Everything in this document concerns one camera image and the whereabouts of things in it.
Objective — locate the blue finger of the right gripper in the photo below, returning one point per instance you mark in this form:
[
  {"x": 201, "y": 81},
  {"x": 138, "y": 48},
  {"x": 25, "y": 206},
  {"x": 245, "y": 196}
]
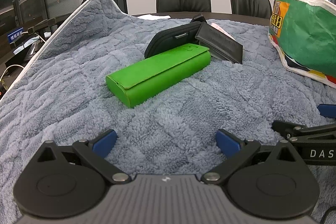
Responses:
[
  {"x": 299, "y": 132},
  {"x": 327, "y": 110}
]

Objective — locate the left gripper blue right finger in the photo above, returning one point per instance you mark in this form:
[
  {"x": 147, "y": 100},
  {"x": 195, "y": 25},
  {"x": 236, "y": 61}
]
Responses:
[{"x": 237, "y": 152}]

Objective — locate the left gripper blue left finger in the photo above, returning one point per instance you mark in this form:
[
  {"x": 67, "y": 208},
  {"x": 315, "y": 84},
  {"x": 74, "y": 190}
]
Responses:
[{"x": 92, "y": 154}]

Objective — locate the green insulated bag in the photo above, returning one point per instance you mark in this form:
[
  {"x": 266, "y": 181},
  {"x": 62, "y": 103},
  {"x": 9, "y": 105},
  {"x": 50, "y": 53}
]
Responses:
[{"x": 303, "y": 33}]

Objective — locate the black wallet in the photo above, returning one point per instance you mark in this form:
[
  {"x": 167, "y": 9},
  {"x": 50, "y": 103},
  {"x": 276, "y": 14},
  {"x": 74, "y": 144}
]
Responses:
[{"x": 219, "y": 44}]

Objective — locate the dark blue zipper pouch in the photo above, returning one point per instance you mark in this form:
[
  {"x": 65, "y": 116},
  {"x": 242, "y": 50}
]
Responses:
[{"x": 175, "y": 37}]

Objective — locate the green glasses case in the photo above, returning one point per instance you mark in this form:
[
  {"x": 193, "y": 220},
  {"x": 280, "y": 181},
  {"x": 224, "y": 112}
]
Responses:
[{"x": 140, "y": 81}]

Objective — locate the grey fleece blanket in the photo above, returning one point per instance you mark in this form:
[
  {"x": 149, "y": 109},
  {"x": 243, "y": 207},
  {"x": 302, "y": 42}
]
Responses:
[{"x": 62, "y": 96}]

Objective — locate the black office chair right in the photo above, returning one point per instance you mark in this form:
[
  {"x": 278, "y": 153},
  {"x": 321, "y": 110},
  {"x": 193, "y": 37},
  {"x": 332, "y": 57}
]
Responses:
[{"x": 254, "y": 8}]

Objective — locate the white papers on table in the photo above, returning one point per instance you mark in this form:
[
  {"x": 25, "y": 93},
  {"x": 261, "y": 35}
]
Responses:
[{"x": 153, "y": 17}]

